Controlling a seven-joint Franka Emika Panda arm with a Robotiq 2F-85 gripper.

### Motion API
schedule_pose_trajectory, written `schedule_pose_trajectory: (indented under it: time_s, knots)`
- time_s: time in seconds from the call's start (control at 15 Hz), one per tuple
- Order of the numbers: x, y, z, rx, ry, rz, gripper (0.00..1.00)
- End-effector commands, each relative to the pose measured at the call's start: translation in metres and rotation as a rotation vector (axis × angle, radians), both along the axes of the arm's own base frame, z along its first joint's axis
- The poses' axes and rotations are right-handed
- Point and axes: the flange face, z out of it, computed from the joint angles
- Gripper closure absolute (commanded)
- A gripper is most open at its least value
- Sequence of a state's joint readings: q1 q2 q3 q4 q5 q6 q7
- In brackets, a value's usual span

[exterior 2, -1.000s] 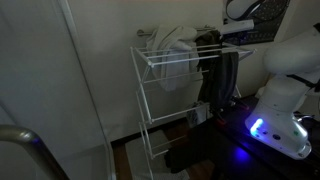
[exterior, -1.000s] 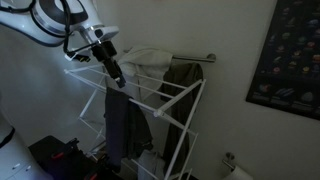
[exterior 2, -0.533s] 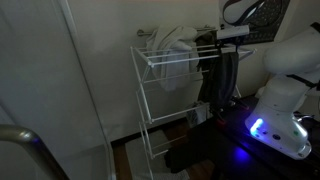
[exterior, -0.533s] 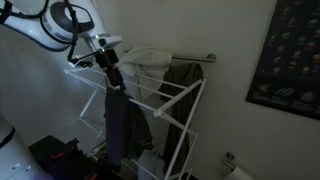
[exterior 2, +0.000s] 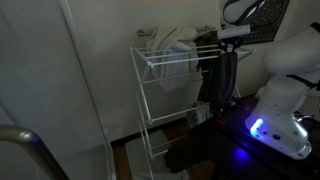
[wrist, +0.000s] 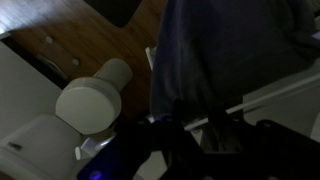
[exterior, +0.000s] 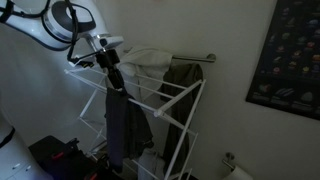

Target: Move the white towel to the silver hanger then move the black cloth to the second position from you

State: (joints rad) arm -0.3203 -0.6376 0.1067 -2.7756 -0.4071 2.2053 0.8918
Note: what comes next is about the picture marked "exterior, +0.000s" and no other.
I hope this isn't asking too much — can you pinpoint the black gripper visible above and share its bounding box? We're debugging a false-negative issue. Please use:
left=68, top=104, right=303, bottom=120
left=95, top=49, right=127, bottom=92

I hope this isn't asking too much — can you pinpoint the white towel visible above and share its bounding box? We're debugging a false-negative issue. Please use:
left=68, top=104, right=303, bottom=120
left=116, top=45, right=174, bottom=102

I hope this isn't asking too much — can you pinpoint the black cloth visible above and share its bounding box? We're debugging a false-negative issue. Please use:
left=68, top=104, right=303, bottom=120
left=103, top=86, right=155, bottom=174

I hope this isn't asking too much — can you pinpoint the dark olive cloth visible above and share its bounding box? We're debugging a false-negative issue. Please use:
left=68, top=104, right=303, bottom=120
left=160, top=62, right=204, bottom=175

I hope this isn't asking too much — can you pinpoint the grey cloth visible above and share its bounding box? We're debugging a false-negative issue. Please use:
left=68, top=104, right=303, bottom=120
left=137, top=149, right=167, bottom=180

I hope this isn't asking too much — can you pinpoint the black case with red latches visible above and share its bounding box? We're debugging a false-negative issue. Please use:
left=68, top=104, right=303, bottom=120
left=28, top=134, right=113, bottom=180

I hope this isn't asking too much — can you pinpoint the silver toilet paper holder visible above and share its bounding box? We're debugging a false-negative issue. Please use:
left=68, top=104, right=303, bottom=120
left=221, top=152, right=236, bottom=171

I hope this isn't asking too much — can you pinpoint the white toilet paper roll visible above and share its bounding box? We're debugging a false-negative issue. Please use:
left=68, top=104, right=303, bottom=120
left=226, top=165, right=254, bottom=180

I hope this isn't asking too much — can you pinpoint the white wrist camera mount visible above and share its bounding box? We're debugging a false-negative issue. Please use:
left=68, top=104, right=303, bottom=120
left=67, top=33, right=125, bottom=68

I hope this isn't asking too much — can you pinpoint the white wire drying rack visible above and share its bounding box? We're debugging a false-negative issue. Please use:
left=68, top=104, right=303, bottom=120
left=63, top=65, right=207, bottom=180

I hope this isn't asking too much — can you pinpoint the silver wall towel bar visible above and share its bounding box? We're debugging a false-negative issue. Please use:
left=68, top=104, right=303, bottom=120
left=122, top=49, right=217, bottom=64

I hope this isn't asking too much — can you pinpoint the black wall poster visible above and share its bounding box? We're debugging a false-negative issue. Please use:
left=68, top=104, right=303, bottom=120
left=245, top=0, right=320, bottom=121

